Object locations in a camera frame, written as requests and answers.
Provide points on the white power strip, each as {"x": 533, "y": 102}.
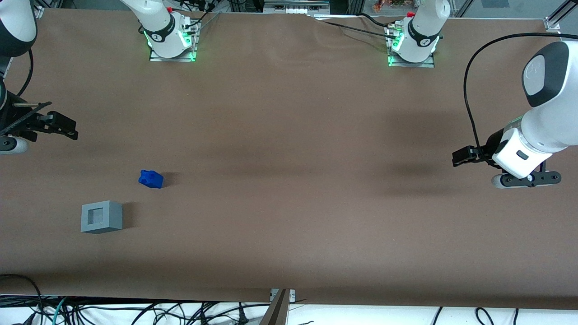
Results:
{"x": 293, "y": 9}

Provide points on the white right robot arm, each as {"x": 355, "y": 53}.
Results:
{"x": 158, "y": 22}

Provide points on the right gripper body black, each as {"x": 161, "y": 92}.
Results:
{"x": 19, "y": 123}

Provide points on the aluminium frame profile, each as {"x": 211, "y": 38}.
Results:
{"x": 566, "y": 9}

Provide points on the metal corner bracket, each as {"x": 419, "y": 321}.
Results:
{"x": 552, "y": 25}

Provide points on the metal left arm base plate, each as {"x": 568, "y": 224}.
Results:
{"x": 424, "y": 64}

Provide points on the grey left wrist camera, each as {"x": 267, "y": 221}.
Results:
{"x": 499, "y": 181}

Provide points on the small metal bracket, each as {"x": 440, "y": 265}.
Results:
{"x": 292, "y": 294}

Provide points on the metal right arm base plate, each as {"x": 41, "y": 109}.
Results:
{"x": 174, "y": 58}

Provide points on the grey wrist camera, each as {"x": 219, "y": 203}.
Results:
{"x": 499, "y": 181}
{"x": 13, "y": 145}

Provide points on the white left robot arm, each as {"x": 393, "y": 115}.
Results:
{"x": 555, "y": 113}

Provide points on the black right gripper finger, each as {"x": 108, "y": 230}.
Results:
{"x": 40, "y": 131}
{"x": 58, "y": 121}

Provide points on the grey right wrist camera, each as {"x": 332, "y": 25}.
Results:
{"x": 13, "y": 145}

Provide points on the gray square base block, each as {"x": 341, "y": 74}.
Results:
{"x": 115, "y": 216}

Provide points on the aluminium profile post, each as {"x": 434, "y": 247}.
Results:
{"x": 277, "y": 311}

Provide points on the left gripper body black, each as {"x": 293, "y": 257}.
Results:
{"x": 493, "y": 143}

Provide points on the blue plastic part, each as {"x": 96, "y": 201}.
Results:
{"x": 151, "y": 179}

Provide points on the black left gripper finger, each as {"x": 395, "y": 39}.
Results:
{"x": 463, "y": 158}
{"x": 483, "y": 152}

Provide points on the brown table cover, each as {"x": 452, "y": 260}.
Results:
{"x": 289, "y": 180}

